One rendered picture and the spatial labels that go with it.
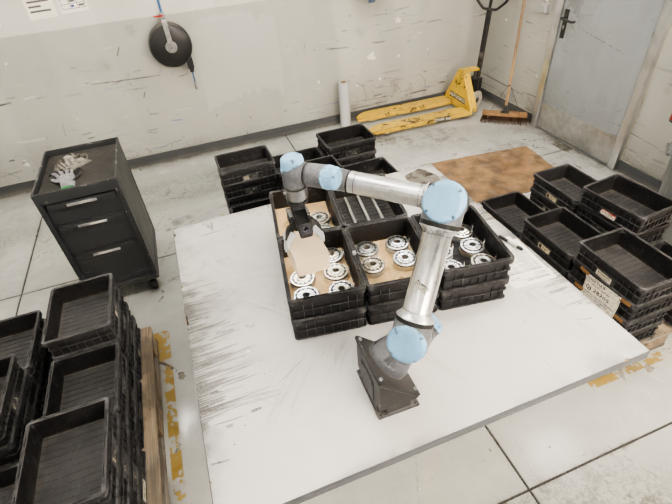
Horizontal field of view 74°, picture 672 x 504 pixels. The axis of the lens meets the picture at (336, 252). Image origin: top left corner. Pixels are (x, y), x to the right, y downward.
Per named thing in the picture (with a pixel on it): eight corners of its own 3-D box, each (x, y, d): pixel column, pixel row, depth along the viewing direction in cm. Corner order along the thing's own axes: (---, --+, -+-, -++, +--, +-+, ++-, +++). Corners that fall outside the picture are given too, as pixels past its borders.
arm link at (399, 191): (476, 187, 141) (334, 161, 157) (473, 186, 131) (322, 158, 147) (467, 223, 143) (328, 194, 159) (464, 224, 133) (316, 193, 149)
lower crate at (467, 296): (506, 300, 188) (511, 279, 180) (438, 313, 184) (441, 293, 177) (466, 243, 218) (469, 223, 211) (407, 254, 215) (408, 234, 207)
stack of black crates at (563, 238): (597, 287, 265) (616, 242, 244) (556, 302, 259) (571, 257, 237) (550, 248, 295) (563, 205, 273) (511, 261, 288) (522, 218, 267)
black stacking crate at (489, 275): (510, 280, 181) (516, 259, 174) (441, 294, 177) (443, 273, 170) (468, 225, 211) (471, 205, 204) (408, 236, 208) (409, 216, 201)
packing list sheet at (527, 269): (560, 276, 197) (560, 275, 196) (516, 291, 191) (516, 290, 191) (512, 235, 221) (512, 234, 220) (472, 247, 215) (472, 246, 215)
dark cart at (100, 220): (165, 290, 310) (116, 177, 253) (97, 310, 300) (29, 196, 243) (160, 242, 354) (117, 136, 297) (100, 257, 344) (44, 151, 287)
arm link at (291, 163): (298, 163, 135) (273, 160, 138) (302, 194, 142) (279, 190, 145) (309, 152, 141) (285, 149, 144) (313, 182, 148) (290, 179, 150)
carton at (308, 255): (330, 267, 159) (328, 251, 154) (298, 277, 156) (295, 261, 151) (316, 242, 171) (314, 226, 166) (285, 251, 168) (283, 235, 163)
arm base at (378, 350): (410, 382, 151) (430, 363, 148) (381, 375, 141) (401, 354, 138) (390, 349, 162) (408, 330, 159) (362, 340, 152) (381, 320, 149)
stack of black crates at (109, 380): (145, 450, 206) (117, 410, 184) (76, 475, 199) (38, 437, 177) (143, 382, 235) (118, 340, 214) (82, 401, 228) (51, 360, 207)
